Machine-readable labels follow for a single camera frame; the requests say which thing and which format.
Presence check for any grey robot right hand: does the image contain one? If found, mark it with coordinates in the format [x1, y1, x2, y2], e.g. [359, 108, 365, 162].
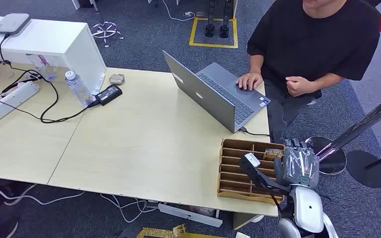
[273, 138, 320, 190]

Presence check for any yellow patterned card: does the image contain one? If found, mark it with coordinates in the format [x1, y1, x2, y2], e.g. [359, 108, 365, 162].
[263, 148, 284, 161]

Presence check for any person's left hand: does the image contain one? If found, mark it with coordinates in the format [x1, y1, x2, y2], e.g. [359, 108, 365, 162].
[285, 76, 314, 98]

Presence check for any person's hand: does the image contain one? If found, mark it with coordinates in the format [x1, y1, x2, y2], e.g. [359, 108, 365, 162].
[285, 76, 314, 98]
[236, 72, 264, 91]

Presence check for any person's right hand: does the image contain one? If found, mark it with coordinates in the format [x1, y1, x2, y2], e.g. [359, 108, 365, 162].
[236, 72, 264, 91]

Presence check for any person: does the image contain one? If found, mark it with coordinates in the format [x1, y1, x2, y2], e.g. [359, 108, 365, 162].
[236, 0, 381, 145]

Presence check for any cardboard slotted organizer box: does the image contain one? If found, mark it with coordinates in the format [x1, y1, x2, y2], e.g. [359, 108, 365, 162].
[216, 138, 286, 205]

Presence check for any grey laptop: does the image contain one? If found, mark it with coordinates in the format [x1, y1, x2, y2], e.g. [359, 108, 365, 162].
[162, 50, 271, 134]

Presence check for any yellow patterned board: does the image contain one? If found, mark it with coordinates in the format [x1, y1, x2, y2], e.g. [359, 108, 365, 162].
[136, 224, 227, 238]

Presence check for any black robot leg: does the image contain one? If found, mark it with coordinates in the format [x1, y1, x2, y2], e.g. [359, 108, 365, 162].
[219, 0, 233, 39]
[205, 0, 217, 38]

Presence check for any small beige earbuds case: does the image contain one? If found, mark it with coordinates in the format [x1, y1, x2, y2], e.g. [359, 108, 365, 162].
[108, 73, 126, 85]

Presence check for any black power adapter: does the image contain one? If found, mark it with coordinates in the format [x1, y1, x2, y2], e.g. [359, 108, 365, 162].
[95, 84, 123, 107]

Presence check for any clear water bottle white cap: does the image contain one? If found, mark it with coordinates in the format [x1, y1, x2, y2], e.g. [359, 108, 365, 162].
[64, 70, 94, 108]

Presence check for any chrome chair base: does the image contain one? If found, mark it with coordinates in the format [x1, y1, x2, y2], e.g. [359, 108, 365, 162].
[90, 21, 125, 48]

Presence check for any white cabinet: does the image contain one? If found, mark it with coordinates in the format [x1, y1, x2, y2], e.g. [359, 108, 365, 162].
[0, 14, 107, 94]

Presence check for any white power strip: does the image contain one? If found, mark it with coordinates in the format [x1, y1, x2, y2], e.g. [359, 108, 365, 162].
[0, 81, 40, 125]

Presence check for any grey flat device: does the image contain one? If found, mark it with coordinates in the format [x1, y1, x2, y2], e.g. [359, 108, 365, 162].
[0, 13, 31, 36]

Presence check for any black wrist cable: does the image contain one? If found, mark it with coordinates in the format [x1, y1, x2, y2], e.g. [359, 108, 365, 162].
[256, 171, 291, 214]

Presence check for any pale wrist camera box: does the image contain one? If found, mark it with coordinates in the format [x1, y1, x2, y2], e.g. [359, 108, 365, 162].
[239, 152, 262, 175]

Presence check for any black laptop charging cable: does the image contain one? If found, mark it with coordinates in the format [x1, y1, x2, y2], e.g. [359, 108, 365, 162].
[240, 126, 272, 138]

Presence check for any black stanchion post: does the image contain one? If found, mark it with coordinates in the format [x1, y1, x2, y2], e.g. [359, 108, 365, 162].
[346, 149, 381, 189]

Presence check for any chrome stanchion post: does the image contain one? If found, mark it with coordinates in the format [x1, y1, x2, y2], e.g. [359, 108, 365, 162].
[305, 88, 381, 176]

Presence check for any white cable under table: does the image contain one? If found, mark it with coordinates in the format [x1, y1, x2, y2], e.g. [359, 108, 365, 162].
[0, 183, 86, 238]
[100, 193, 160, 224]

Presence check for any white floor cable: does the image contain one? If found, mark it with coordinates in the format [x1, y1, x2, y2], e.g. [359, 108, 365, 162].
[161, 0, 196, 22]

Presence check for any black adapter cable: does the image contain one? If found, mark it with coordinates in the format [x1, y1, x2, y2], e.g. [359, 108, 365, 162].
[0, 34, 100, 124]

